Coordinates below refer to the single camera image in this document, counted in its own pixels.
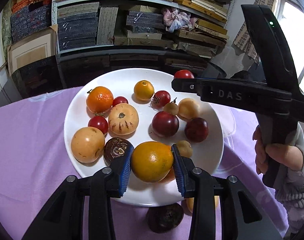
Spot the yellow striped pepino melon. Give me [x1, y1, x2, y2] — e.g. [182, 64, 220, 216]
[186, 196, 219, 213]

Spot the pale striped pepino on plate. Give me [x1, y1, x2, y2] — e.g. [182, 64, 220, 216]
[108, 103, 139, 135]

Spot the purple tablecloth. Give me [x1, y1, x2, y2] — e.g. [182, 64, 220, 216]
[0, 88, 288, 239]

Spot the person's right hand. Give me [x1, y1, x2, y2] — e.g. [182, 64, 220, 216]
[252, 126, 303, 175]

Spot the red plum on plate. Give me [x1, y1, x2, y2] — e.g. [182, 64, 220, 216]
[151, 111, 180, 137]

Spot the large orange tangerine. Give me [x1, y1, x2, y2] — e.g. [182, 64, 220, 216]
[86, 86, 114, 114]

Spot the dark purple fruit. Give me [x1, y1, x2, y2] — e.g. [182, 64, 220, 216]
[146, 203, 184, 233]

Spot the orange-yellow tomato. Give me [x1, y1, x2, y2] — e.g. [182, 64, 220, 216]
[131, 141, 174, 183]

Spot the small orange tangerine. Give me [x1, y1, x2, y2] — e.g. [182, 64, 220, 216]
[160, 168, 175, 183]

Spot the window frame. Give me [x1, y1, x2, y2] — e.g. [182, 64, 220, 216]
[275, 0, 304, 93]

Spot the small tan round fruit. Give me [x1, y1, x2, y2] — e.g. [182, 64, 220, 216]
[176, 140, 193, 158]

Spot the red cherry tomato on plate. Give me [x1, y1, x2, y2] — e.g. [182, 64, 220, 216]
[112, 96, 128, 107]

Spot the large tan round fruit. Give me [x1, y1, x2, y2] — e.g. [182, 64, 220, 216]
[71, 127, 105, 164]

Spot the small pale yellow fruit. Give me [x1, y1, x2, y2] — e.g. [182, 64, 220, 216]
[163, 99, 179, 115]

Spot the metal storage shelf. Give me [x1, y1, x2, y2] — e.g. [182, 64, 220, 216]
[51, 0, 235, 59]

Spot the pink plastic bag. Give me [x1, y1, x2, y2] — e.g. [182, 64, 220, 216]
[162, 8, 198, 33]

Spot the dark red plum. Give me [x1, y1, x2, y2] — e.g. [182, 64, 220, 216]
[185, 118, 209, 142]

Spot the patterned curtain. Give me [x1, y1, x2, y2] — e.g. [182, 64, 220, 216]
[233, 0, 278, 65]

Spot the yellow tomato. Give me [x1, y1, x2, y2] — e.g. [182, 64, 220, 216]
[134, 80, 155, 101]

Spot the white oval plate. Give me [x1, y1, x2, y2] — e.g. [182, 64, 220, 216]
[64, 68, 224, 206]

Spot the dark brown fruit on plate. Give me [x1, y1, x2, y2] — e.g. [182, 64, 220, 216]
[104, 137, 133, 166]

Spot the small peach fruit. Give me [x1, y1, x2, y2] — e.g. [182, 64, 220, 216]
[178, 98, 201, 120]

